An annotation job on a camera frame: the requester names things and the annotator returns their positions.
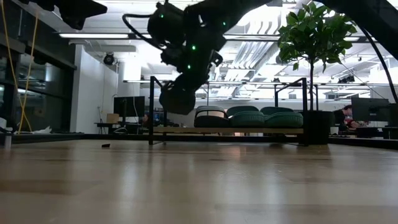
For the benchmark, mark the crumpled white paper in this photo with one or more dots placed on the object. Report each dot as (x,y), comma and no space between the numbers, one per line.
(42,130)

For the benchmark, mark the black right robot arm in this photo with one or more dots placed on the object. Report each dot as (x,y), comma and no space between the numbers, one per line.
(217,12)

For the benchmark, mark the large black monitor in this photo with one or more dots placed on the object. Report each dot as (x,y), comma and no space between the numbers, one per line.
(370,110)

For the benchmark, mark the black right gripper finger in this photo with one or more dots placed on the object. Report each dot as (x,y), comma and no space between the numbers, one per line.
(190,83)
(170,86)

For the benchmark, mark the small white post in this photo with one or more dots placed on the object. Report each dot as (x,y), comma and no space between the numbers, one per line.
(8,141)

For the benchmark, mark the black aluminium table frame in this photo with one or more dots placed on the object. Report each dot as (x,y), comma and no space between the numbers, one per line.
(46,137)

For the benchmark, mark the person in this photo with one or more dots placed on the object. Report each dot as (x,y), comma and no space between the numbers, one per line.
(340,116)

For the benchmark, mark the small dark crumb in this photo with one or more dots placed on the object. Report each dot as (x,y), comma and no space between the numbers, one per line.
(105,145)

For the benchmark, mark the brown cardboard box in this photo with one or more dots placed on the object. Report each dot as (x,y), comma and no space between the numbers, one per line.
(112,118)

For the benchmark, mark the wooden shelf with black frame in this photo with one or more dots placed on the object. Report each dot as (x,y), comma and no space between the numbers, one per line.
(217,130)

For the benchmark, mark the black plant pot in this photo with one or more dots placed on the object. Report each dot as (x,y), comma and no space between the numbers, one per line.
(320,127)

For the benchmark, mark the long ceiling light strip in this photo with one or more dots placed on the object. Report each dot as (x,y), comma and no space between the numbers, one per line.
(93,35)

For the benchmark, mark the green rubber slide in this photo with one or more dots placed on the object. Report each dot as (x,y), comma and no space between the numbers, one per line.
(247,119)
(284,119)

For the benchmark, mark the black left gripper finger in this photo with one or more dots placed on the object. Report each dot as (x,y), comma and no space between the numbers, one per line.
(79,12)

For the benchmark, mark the black ceiling spotlight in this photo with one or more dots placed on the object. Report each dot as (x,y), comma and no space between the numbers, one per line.
(109,59)

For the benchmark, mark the green leafy plant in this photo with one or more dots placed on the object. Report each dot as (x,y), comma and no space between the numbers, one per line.
(317,37)

